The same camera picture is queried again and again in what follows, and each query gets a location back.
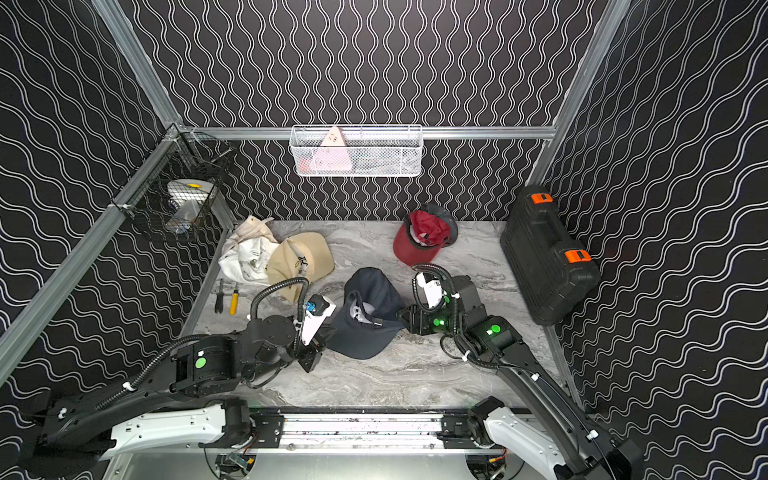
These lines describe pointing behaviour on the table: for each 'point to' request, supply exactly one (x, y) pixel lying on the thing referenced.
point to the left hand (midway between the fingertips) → (335, 327)
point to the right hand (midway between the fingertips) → (405, 311)
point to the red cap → (420, 237)
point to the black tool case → (553, 274)
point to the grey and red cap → (444, 214)
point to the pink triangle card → (332, 154)
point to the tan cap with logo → (304, 255)
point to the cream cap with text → (255, 228)
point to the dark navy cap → (371, 323)
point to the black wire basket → (175, 197)
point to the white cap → (247, 258)
